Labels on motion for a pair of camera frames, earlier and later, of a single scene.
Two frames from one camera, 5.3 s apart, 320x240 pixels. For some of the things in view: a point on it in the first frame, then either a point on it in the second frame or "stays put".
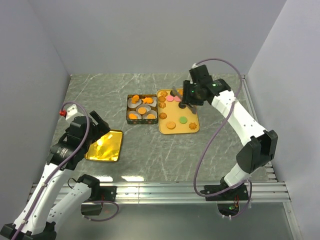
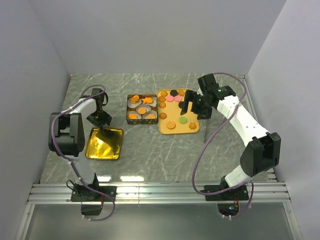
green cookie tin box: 142,109 stays put
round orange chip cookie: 141,110 stays put
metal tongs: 180,98 -> 206,130
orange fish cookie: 149,100 stays put
